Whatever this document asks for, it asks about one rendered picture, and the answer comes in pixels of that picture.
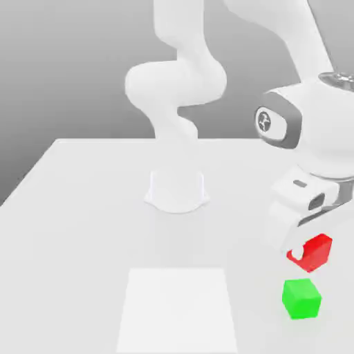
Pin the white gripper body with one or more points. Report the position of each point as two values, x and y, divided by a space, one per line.
287 229

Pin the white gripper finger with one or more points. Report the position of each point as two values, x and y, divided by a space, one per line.
298 252

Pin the small red cube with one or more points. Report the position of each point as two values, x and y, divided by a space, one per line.
318 252

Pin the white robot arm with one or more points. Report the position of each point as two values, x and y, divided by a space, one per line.
177 83

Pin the small green cube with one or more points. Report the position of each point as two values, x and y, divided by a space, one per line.
301 300

